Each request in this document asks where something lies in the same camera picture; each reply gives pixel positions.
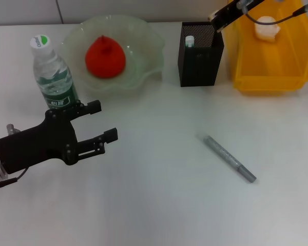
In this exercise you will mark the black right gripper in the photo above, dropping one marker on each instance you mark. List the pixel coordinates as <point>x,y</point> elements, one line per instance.
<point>243,6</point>

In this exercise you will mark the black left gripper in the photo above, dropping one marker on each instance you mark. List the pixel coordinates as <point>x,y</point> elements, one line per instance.
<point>36,146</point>

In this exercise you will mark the green pen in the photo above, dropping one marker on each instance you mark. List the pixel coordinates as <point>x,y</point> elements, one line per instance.
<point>190,41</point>

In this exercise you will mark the red fruit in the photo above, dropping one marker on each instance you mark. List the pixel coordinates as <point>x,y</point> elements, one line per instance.
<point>105,59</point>

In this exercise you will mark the clear water bottle green label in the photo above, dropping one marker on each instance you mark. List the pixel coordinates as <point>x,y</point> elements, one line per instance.
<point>54,77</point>

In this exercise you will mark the grey marker pen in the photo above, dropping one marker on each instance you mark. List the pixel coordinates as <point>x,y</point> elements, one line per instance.
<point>228,157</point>

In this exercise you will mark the black mesh pen holder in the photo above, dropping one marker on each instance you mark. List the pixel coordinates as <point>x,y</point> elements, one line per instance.
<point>200,66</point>

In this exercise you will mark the translucent glass fruit plate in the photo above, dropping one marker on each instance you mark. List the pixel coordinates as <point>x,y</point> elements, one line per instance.
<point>143,51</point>

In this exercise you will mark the yellow plastic storage bin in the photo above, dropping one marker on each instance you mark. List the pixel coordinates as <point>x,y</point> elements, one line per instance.
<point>267,64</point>

